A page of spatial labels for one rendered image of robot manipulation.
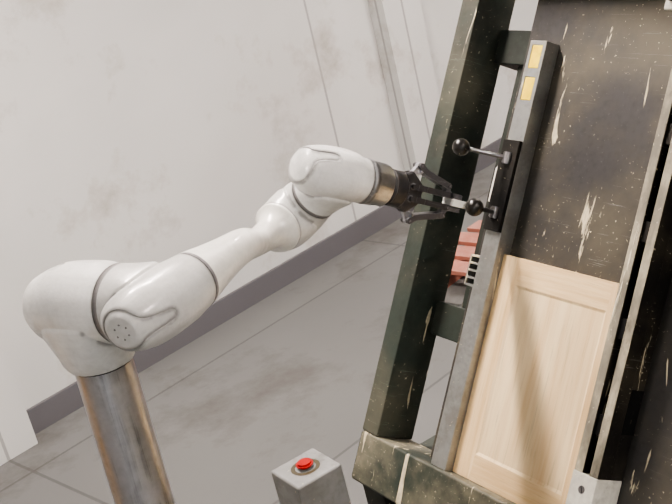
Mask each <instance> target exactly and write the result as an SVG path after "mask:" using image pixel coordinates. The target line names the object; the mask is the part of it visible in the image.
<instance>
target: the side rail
mask: <svg viewBox="0 0 672 504"><path fill-rule="evenodd" d="M514 4H515V0H463V1H462V5H461V10H460V14H459V18H458V23H457V27H456V31H455V35H454V40H453V44H452V48H451V53H450V57H449V61H448V65H447V70H446V74H445V78H444V82H443V87H442V91H441V95H440V100H439V104H438V108H437V112H436V117H435V121H434V125H433V130H432V134H431V138H430V142H429V147H428V151H427V155H426V160H425V166H426V167H427V168H428V170H430V171H431V172H433V173H434V174H436V175H438V176H439V177H441V178H443V179H444V180H446V181H447V182H449V183H451V184H452V188H451V192H452V193H455V194H459V195H462V196H463V197H462V201H464V202H467V201H468V199H469V195H470V191H471V187H472V182H473V178H474V174H475V170H476V165H477V161H478V157H479V154H478V153H474V152H470V151H469V152H468V153H467V154H466V155H463V156H459V155H456V154H455V153H454V152H453V149H452V145H453V142H454V141H455V140H456V139H459V138H464V139H466V140H467V141H468V142H469V144H470V147H473V148H478V149H480V148H481V144H482V140H483V136H484V131H485V127H486V123H487V119H488V115H489V110H490V106H491V102H492V98H493V93H494V89H495V85H496V81H497V76H498V72H499V68H500V65H498V64H495V63H494V60H495V56H496V52H497V47H498V43H499V39H500V35H501V31H502V30H509V26H510V21H511V17H512V13H513V9H514ZM465 212H466V209H462V208H460V210H459V212H458V213H455V212H451V211H446V213H445V217H444V218H441V219H429V220H417V221H415V222H413V223H411V224H410V228H409V232H408V237H407V241H406V245H405V249H404V254H403V258H402V262H401V266H400V271H399V275H398V279H397V284H396V288H395V292H394V296H393V301H392V305H391V309H390V314H389V318H388V322H387V326H386V331H385V335H384V339H383V344H382V348H381V352H380V356H379V361H378V365H377V369H376V373H375V378H374V382H373V386H372V391H371V395H370V399H369V403H368V408H367V412H366V416H365V421H364V425H363V430H365V431H367V432H369V433H371V434H373V435H375V436H377V437H389V438H401V439H412V436H413V432H414V428H415V424H416V419H417V415H418V411H419V407H420V402H421V398H422V394H423V390H424V386H425V381H426V377H427V373H428V369H429V364H430V360H431V356H432V352H433V347H434V343H435V339H436V335H434V334H432V333H431V332H430V331H431V327H432V323H433V319H434V315H435V310H436V306H437V302H438V301H445V297H446V292H447V288H448V284H449V280H450V275H451V271H452V267H453V263H454V258H455V254H456V250H457V246H458V242H459V237H460V233H461V229H462V225H463V220H464V216H465Z"/></svg>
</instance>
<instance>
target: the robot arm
mask: <svg viewBox="0 0 672 504"><path fill-rule="evenodd" d="M416 174H418V175H422V176H423V177H425V178H427V179H428V180H430V181H432V182H433V183H435V184H437V185H438V186H440V187H442V190H439V189H434V188H430V187H426V186H423V185H422V183H421V181H420V180H419V178H418V177H417V175H416ZM288 176H289V179H290V181H291V182H290V183H289V184H287V185H286V186H285V187H284V188H283V189H280V190H278V191H277V192H276V193H275V194H274V195H273V196H272V197H271V198H270V199H269V200H268V201H267V202H266V203H265V204H264V205H263V206H262V207H261V208H260V209H259V210H258V212H257V214H256V217H255V226H254V227H253V228H239V229H236V230H233V231H231V232H229V233H227V234H225V235H223V236H220V237H218V238H216V239H214V240H212V241H210V242H207V243H205V244H203V245H200V246H198V247H195V248H192V249H189V250H187V251H184V252H181V253H179V254H177V255H175V256H173V257H171V258H169V259H167V260H165V261H163V262H161V263H158V262H155V261H154V262H142V263H120V262H115V261H110V260H78V261H69V262H64V263H61V264H58V265H56V266H54V267H53V268H50V269H48V270H46V271H45V272H43V273H41V274H40V275H38V276H37V277H36V278H34V279H33V280H32V281H31V282H30V283H29V285H28V286H27V288H26V290H25V293H24V296H23V302H22V309H23V315H24V318H25V320H26V322H27V324H28V325H29V327H30V328H31V329H32V330H33V332H34V333H35V334H36V335H37V336H39V337H40V338H42V339H44V341H45V342H46V343H47V345H48V346H49V347H50V349H51V350H52V351H53V353H54V354H55V355H56V357H57V358H58V359H59V361H60V362H61V364H62V366H63V367H64V368H65V369H66V370H67V371H68V372H70V373H71V374H72V375H75V378H76V381H77V384H78V387H79V390H80V394H81V397H82V400H83V403H84V407H85V410H86V413H87V416H88V419H89V423H90V426H91V429H92V432H93V435H94V439H95V442H96V445H97V448H98V452H99V455H100V458H101V461H102V464H103V468H104V471H105V474H106V477H107V481H108V484H109V487H110V490H111V493H112V497H113V500H114V503H115V504H175V500H174V497H173V493H172V490H171V487H170V483H169V480H168V476H167V473H166V469H165V466H164V463H163V459H162V456H161V452H160V449H159V445H158V442H157V438H156V435H155V432H154V428H153V425H152V421H151V418H150V414H149V411H148V407H147V404H146V401H145V397H144V394H143V390H142V387H141V383H140V380H139V376H138V373H137V370H136V366H135V363H134V359H133V356H134V354H135V351H142V350H147V349H150V348H153V347H156V346H159V345H161V344H163V343H165V342H167V341H168V340H170V339H171V338H173V337H175V336H176V335H177V334H179V333H180V332H182V331H183V330H184V329H186V328H187V327H189V326H190V325H191V324H192V323H194V322H195V321H196V320H197V319H198V318H200V316H201V315H202V314H203V313H204V312H205V311H206V310H207V309H208V308H209V307H210V306H211V305H212V304H213V303H214V302H215V301H216V300H217V298H218V297H219V296H220V294H221V293H222V291H223V290H224V289H225V287H226V286H227V285H228V284H229V283H230V281H231V280H232V279H233V278H234V277H235V275H236V274H237V273H238V272H239V271H240V270H241V269H242V268H243V267H244V266H245V265H246V264H247V263H248V262H250V261H251V260H253V259H255V258H257V257H259V256H261V255H263V254H265V253H267V252H269V251H272V252H287V251H290V250H293V249H295V248H297V247H299V246H301V245H302V244H304V243H305V242H306V241H307V240H308V239H310V238H311V237H312V236H313V235H314V234H315V232H316V231H317V230H318V229H319V228H320V227H321V226H322V225H323V224H324V223H325V222H326V220H327V219H328V218H329V217H330V216H331V215H332V214H333V213H334V212H336V211H338V210H339V209H341V208H343V207H346V206H348V205H350V204H351V203H352V202H355V203H358V204H365V205H376V206H379V207H381V206H383V205H385V206H389V207H394V208H396V209H397V210H398V211H401V214H402V217H401V218H400V221H401V222H403V223H407V224H411V223H413V222H415V221H417V220H429V219H441V218H444V217H445V213H446V211H451V212H455V213H458V212H459V210H460V208H462V209H465V205H466V203H467V202H464V201H462V197H463V196H462V195H459V194H455V193H452V192H451V188H452V184H451V183H449V182H447V181H446V180H444V179H443V178H441V177H439V176H438V175H436V174H434V173H433V172H431V171H430V170H428V168H427V167H426V166H425V164H424V163H419V162H414V163H413V168H412V169H411V170H410V171H409V170H407V171H400V170H396V169H393V168H392V167H391V166H390V165H388V164H386V163H382V162H378V161H375V160H372V159H369V158H364V157H362V156H361V155H360V154H358V153H356V152H353V151H351V150H348V149H344V148H340V147H335V146H330V145H307V146H303V147H301V148H299V149H298V150H297V151H296V152H295V153H294V154H293V156H292V157H291V159H290V162H289V166H288ZM422 192H425V193H429V194H433V195H438V196H442V197H443V201H442V203H439V202H434V201H430V200H426V199H422V198H421V194H422ZM418 204H421V205H426V206H430V207H434V208H438V209H437V211H429V212H416V213H412V212H408V210H410V209H411V208H413V207H415V206H417V205H418Z"/></svg>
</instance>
